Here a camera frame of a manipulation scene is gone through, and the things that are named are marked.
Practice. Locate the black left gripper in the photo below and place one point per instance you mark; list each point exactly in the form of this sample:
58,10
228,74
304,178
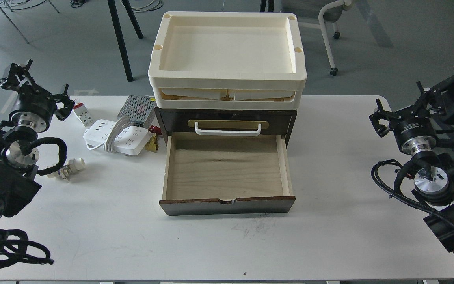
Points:
32,107

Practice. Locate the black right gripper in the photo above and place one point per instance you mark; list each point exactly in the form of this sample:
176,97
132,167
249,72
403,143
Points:
413,129

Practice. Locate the white power strip with cable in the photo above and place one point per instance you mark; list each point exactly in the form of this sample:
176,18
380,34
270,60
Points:
129,140

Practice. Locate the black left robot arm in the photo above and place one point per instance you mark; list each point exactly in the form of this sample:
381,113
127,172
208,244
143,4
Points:
23,155

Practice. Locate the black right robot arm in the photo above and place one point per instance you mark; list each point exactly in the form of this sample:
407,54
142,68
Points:
426,181

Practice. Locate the white red circuit breaker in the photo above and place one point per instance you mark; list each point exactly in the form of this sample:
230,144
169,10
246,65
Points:
83,114

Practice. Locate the white plastic pipe fitting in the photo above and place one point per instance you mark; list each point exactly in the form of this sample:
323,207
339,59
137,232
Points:
73,166

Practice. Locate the grey metal chair legs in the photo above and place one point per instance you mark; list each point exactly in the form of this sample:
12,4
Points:
13,6

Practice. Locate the metal mesh power supply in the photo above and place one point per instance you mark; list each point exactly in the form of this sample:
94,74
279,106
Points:
139,109

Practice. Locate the white office chair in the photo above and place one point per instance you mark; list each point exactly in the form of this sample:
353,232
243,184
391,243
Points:
316,14

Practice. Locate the cream plastic stacked tray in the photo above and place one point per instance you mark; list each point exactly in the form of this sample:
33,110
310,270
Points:
227,61

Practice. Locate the open wooden drawer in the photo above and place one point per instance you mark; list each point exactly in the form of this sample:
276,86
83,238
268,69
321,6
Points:
226,175

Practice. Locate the brass valve red handle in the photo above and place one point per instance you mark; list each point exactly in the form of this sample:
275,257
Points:
152,145

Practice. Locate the white drawer handle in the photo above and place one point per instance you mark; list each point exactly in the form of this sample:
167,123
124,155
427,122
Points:
213,132

